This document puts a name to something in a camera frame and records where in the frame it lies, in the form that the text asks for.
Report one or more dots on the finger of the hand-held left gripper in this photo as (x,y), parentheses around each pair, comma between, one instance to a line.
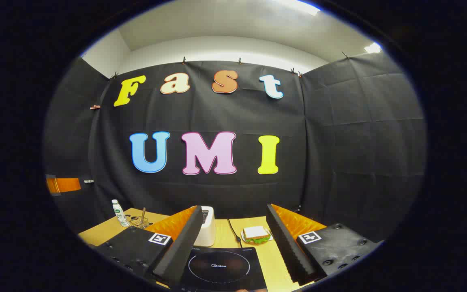
(65,185)

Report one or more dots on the white toaster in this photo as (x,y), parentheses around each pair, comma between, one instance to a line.
(208,231)

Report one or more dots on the black induction cooktop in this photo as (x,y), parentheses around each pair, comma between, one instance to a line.
(201,280)

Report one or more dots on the ceiling light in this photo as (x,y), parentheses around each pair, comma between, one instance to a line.
(373,48)

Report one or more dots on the black backdrop cloth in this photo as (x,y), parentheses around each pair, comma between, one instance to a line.
(318,142)

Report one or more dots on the white green drink bottle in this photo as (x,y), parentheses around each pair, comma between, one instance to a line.
(120,215)

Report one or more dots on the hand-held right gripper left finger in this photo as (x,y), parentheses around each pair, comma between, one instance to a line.
(181,251)

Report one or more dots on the sandwich with lettuce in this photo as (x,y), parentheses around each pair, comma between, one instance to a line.
(255,233)

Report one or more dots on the row of backdrop clips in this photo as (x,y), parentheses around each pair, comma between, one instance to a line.
(95,107)

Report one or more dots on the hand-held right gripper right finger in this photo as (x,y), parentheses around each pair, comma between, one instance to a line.
(288,247)

